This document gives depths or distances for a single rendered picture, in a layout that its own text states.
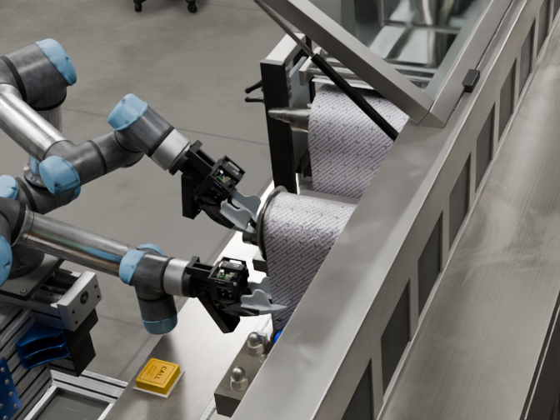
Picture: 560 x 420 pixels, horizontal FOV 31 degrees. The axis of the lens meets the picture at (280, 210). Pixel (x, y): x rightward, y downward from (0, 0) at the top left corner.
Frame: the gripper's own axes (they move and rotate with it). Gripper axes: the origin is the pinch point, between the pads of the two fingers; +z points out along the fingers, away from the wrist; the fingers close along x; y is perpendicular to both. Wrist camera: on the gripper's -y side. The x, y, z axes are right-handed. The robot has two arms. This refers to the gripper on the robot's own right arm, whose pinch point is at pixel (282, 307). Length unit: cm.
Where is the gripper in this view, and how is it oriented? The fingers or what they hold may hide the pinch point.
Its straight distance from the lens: 203.4
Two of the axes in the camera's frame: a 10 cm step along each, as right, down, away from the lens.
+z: 9.2, 1.7, -3.7
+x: 3.9, -5.8, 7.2
